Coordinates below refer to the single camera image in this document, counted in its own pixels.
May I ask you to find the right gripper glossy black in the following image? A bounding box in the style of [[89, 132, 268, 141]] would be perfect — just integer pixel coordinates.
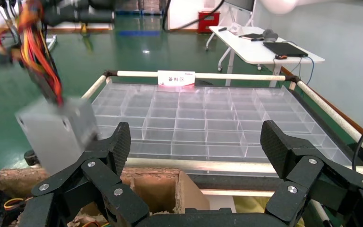
[[42, 0, 117, 27]]

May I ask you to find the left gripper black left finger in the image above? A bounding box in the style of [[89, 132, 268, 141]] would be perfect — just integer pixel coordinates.
[[20, 121, 151, 227]]

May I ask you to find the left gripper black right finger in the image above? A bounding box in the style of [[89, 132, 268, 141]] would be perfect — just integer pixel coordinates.
[[259, 120, 363, 227]]

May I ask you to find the pulp cardboard compartment box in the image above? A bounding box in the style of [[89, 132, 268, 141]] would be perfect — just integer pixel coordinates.
[[0, 167, 211, 227]]

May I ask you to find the yellow cloth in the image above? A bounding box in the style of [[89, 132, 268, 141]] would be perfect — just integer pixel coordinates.
[[234, 196, 306, 227]]

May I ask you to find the clear acrylic divider tray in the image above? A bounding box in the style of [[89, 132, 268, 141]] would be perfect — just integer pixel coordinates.
[[90, 83, 353, 167]]

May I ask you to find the white red label sign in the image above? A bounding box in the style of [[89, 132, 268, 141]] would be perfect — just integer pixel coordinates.
[[157, 70, 197, 87]]

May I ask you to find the black laptop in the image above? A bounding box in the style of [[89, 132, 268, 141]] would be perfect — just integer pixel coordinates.
[[262, 41, 309, 58]]

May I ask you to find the red cabinet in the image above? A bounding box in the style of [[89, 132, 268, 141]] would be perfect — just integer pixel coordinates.
[[197, 11, 222, 35]]

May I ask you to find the white desk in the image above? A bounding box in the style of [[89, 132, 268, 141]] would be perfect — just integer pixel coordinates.
[[205, 26, 326, 89]]

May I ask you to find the grey headset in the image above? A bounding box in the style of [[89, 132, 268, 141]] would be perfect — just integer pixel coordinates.
[[262, 28, 279, 43]]

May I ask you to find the black notebook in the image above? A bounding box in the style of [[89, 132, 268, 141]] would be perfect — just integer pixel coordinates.
[[238, 33, 266, 42]]

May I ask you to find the small white desk object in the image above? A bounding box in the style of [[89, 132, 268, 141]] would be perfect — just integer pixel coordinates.
[[228, 23, 243, 35]]

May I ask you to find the monitor on white stand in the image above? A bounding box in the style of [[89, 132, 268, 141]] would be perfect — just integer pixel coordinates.
[[224, 0, 257, 29]]

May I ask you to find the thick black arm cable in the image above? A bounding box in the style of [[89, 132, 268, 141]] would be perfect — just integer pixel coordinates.
[[162, 0, 226, 33]]

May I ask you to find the blue cable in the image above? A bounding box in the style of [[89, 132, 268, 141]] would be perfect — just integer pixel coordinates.
[[304, 56, 316, 86]]

